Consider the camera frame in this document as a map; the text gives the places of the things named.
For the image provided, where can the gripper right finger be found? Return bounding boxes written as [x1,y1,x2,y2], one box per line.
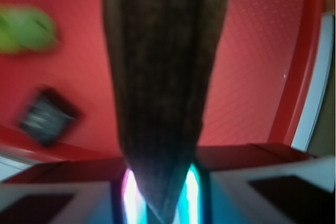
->
[181,144,335,223]

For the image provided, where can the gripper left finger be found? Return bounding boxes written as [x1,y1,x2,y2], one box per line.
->
[0,157,148,224]

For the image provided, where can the black square box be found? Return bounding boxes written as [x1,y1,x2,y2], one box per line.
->
[17,86,82,147]

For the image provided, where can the red plastic tray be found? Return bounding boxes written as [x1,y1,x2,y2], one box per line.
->
[0,0,323,162]

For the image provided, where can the green plush toy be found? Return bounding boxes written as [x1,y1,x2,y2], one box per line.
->
[1,5,58,55]

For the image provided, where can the metal rail strip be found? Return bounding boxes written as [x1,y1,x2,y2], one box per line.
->
[291,13,335,152]

